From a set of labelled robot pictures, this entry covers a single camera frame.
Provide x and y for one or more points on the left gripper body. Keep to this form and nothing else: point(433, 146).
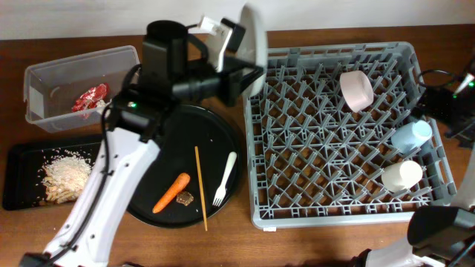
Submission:
point(227, 86)

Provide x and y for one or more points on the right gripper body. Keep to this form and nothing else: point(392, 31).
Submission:
point(451, 113)

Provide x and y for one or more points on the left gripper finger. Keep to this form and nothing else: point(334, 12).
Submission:
point(233, 64)
point(252, 82)

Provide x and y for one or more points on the grey plate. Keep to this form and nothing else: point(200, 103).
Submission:
point(254, 46)

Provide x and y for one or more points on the blue plastic cup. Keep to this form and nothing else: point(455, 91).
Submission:
point(412, 135)

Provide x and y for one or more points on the small white cup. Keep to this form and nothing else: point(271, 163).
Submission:
point(402, 175)

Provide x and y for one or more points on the wooden chopstick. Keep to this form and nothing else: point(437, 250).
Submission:
point(200, 182)

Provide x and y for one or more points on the white saucer plate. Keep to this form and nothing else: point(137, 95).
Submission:
point(356, 90)

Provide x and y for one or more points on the white plastic fork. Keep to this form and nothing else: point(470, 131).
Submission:
point(221, 190)

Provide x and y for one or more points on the orange carrot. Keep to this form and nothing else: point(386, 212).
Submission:
point(178, 185)

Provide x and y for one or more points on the brown food scrap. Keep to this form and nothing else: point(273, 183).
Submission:
point(185, 198)

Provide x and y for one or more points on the white tissue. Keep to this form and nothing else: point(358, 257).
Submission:
point(101, 104)

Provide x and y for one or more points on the red snack wrapper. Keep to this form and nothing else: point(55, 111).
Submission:
point(91, 97)

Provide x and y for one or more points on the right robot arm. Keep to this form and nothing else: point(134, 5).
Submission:
point(438, 235)

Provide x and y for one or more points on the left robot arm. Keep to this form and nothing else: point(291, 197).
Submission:
point(176, 66)

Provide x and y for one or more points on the grey dishwasher rack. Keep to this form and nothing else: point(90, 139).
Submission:
point(314, 162)

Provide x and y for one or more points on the clear plastic waste bin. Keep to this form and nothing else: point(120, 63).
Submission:
point(52, 88)

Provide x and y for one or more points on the round black serving tray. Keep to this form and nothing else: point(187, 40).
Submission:
point(189, 127)

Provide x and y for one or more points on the white rice pile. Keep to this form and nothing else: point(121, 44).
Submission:
point(66, 174)

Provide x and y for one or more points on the black rectangular tray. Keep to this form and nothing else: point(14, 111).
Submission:
point(26, 164)

